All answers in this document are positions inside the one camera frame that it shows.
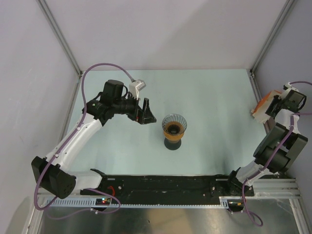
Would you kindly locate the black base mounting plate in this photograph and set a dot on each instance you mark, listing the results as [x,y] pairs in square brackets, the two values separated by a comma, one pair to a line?
[171,189]

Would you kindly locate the aluminium frame rail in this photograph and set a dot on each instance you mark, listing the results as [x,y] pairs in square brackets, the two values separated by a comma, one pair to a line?
[276,189]

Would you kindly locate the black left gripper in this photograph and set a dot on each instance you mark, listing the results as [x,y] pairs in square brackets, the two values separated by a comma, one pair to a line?
[143,116]

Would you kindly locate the grey slotted cable duct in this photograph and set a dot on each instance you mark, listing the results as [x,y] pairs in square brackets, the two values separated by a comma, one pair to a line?
[97,202]

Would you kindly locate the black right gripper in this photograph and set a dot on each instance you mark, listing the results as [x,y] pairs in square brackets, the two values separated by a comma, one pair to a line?
[276,99]

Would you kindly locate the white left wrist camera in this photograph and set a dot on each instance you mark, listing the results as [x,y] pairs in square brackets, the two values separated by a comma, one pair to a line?
[135,87]

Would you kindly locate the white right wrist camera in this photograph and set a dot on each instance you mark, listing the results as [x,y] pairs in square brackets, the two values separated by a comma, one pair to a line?
[287,86]

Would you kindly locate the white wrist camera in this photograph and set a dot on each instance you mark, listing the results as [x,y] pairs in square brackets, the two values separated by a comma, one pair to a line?
[135,87]
[287,86]

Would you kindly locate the smoked glass dripper cone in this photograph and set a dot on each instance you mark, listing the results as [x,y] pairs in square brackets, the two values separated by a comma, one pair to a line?
[174,124]

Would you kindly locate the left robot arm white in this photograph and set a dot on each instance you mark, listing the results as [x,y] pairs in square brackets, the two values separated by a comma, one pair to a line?
[52,171]

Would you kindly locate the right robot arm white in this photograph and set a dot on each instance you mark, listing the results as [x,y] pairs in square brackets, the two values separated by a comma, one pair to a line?
[282,144]

